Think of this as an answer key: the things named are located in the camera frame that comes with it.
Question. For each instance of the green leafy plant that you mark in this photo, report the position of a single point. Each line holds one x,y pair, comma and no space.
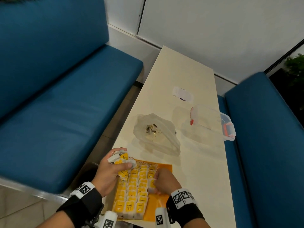
295,65

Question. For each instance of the yellow tagged tea bag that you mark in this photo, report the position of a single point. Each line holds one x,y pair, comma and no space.
151,185

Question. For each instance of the white paper patch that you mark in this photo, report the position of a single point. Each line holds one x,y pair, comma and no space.
184,94

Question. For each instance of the black metal pole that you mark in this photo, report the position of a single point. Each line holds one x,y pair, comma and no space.
283,56

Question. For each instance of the person's left hand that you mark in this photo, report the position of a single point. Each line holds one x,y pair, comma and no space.
104,175

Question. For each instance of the person's right hand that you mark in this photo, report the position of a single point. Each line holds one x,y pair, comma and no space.
168,182

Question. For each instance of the white marker wristband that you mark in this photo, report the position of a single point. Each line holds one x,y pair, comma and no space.
183,198
83,189

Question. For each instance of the clear box with red latches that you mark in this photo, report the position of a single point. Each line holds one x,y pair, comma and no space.
209,123

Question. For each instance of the bunch of tea bags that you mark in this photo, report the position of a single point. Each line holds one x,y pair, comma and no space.
118,159

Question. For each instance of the clear plastic bag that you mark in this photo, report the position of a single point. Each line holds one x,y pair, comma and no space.
171,142

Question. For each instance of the person's right forearm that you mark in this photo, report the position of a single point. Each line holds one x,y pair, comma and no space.
185,213

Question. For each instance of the blue sofa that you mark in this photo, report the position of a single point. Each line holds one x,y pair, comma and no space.
59,99
268,154

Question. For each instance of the person's left forearm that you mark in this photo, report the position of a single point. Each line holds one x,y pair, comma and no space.
80,206

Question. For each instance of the row of tea bags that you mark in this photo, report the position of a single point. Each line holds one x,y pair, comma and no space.
133,194

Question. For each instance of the yellow tray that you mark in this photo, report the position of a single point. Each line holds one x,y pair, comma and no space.
156,206

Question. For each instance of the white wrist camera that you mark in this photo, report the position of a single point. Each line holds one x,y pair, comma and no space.
161,218
108,220

